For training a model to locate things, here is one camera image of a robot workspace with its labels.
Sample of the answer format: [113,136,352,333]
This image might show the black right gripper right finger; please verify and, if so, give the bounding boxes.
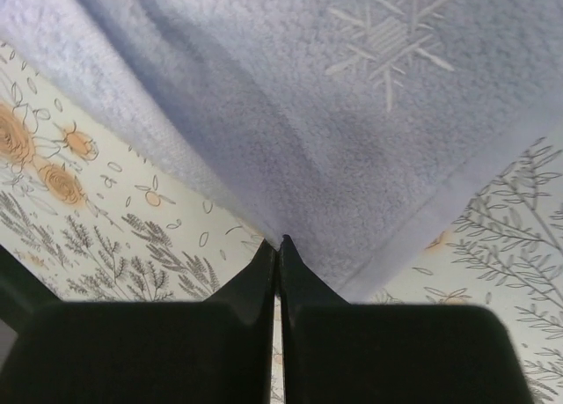
[279,237,532,403]

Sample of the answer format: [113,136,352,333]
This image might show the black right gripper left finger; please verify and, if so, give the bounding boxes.
[1,244,276,403]

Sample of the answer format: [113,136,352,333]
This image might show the light blue towel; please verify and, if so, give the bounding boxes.
[1,0,562,302]

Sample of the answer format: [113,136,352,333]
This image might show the floral patterned table mat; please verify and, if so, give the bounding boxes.
[1,44,562,403]

